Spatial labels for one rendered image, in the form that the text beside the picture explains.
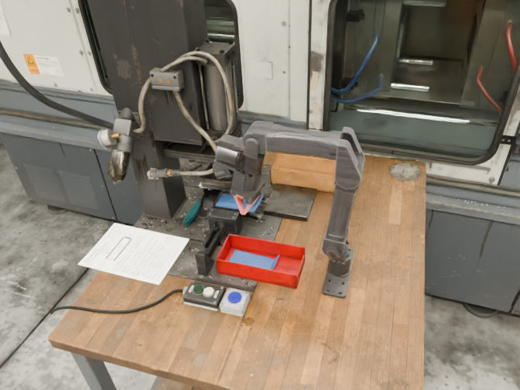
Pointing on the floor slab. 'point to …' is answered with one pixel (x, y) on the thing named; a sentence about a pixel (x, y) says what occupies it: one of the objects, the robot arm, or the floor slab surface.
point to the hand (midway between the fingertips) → (243, 211)
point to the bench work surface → (278, 310)
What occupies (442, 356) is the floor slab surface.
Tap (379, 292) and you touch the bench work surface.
